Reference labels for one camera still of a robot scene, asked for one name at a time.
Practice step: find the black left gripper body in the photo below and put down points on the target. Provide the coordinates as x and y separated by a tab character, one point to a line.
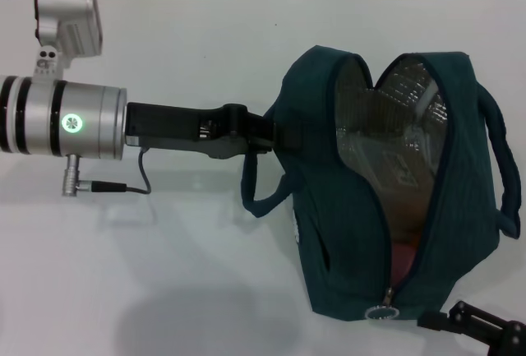
185	130

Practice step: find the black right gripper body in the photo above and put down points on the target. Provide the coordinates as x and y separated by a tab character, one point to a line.
489	325

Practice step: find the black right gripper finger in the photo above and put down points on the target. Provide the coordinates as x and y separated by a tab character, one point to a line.
435	320

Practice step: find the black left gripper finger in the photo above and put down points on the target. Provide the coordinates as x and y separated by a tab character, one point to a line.
279	136

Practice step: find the pink toy peach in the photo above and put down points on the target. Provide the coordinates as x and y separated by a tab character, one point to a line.
404	263

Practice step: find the clear food container blue lid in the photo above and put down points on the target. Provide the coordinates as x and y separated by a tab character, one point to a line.
390	167

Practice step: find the dark teal lunch bag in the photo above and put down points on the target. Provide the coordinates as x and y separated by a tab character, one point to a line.
394	191

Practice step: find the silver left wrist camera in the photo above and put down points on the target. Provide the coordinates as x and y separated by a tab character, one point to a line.
67	23

